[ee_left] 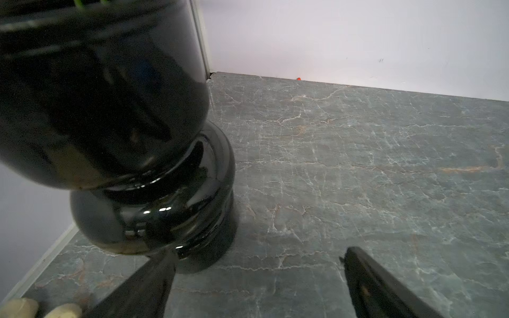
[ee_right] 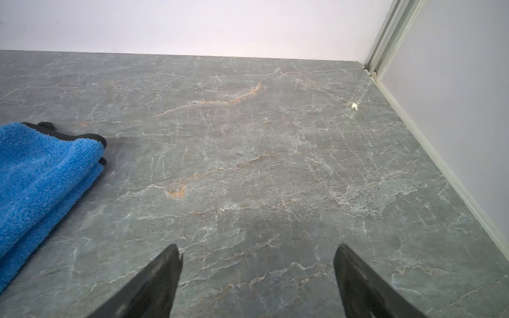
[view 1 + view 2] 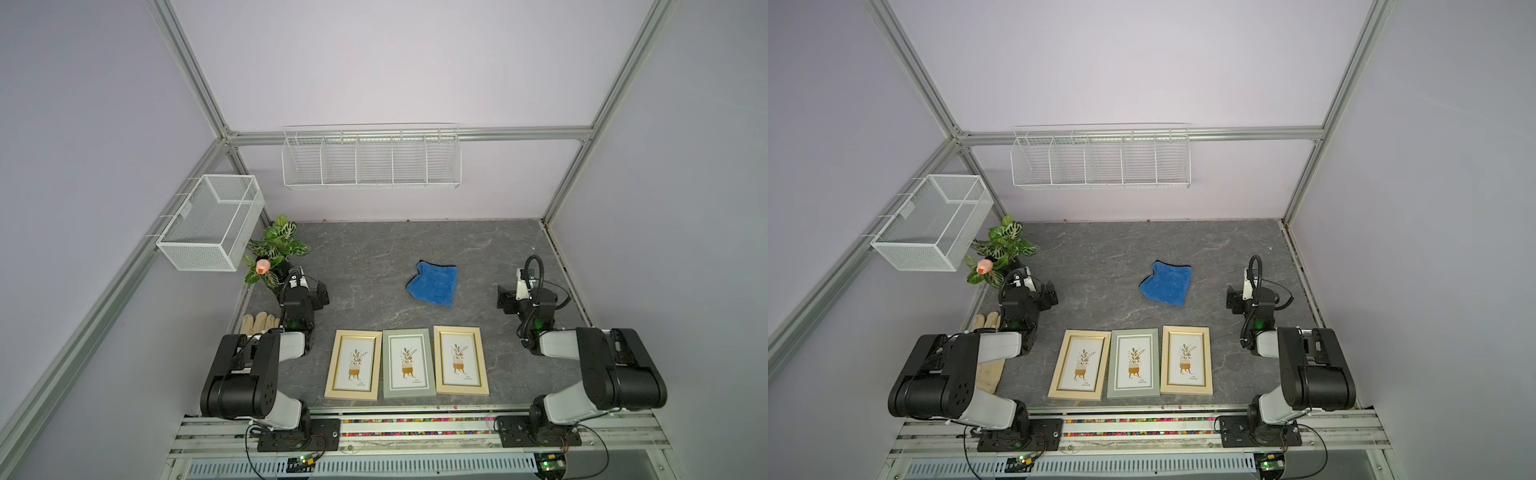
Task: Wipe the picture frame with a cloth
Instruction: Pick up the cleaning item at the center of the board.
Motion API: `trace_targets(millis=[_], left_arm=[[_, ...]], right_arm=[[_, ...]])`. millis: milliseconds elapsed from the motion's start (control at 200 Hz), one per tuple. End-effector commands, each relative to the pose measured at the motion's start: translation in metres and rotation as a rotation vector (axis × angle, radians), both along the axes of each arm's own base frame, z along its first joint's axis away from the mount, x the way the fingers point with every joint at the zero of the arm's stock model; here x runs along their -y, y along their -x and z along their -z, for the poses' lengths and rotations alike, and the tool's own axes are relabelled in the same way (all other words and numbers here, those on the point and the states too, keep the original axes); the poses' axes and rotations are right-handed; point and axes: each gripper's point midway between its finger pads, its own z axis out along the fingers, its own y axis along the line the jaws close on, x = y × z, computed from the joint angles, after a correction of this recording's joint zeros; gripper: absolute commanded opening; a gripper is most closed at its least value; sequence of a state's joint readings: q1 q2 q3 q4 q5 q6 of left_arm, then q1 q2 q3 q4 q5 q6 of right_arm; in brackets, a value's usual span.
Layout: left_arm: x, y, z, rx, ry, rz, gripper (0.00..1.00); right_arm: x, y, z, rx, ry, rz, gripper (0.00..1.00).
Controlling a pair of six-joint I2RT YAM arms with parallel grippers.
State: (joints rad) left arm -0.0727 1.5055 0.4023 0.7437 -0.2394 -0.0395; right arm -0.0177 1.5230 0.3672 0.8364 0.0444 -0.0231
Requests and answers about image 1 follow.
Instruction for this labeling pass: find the black glossy plant vase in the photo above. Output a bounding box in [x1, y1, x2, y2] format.
[1, 1, 235, 274]

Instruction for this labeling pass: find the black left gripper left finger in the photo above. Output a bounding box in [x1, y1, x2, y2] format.
[83, 250, 178, 318]

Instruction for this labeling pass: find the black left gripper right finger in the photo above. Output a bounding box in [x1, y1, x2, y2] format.
[340, 246, 441, 318]

